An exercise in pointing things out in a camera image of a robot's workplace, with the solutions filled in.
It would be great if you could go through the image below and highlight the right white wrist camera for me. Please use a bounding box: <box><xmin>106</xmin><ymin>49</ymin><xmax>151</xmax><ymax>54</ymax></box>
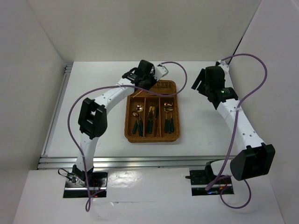
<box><xmin>215</xmin><ymin>60</ymin><xmax>229</xmax><ymax>76</ymax></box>

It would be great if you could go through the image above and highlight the gold knife green handle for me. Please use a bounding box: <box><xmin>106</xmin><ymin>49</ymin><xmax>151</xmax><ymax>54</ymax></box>
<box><xmin>146</xmin><ymin>105</ymin><xmax>152</xmax><ymax>133</ymax></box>
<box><xmin>149</xmin><ymin>106</ymin><xmax>155</xmax><ymax>134</ymax></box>

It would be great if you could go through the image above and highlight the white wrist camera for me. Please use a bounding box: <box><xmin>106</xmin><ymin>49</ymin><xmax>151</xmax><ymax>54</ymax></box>
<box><xmin>215</xmin><ymin>60</ymin><xmax>229</xmax><ymax>76</ymax></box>
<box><xmin>154</xmin><ymin>64</ymin><xmax>169</xmax><ymax>81</ymax></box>

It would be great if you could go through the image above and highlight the large gold spoon green handle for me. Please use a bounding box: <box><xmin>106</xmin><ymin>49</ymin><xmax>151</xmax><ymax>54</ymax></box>
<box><xmin>136</xmin><ymin>104</ymin><xmax>143</xmax><ymax>137</ymax></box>

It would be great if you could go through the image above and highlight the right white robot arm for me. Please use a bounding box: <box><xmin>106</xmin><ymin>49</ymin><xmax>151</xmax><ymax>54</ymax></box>
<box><xmin>192</xmin><ymin>65</ymin><xmax>275</xmax><ymax>183</ymax></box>

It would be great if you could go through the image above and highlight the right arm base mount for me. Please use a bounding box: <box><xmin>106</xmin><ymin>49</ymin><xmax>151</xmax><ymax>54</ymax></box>
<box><xmin>185</xmin><ymin>162</ymin><xmax>234</xmax><ymax>196</ymax></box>

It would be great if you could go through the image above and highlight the wicker cutlery tray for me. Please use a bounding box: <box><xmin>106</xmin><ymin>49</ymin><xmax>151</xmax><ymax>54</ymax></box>
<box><xmin>124</xmin><ymin>80</ymin><xmax>180</xmax><ymax>143</ymax></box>

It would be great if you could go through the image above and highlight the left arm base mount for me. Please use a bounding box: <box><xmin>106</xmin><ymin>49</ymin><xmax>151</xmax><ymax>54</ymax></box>
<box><xmin>57</xmin><ymin>168</ymin><xmax>108</xmax><ymax>198</ymax></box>

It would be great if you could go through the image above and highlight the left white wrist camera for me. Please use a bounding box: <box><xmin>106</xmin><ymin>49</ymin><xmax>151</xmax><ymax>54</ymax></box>
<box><xmin>154</xmin><ymin>64</ymin><xmax>169</xmax><ymax>81</ymax></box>

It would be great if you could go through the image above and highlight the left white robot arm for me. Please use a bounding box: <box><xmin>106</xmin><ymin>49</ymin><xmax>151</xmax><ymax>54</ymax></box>
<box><xmin>72</xmin><ymin>60</ymin><xmax>168</xmax><ymax>186</ymax></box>

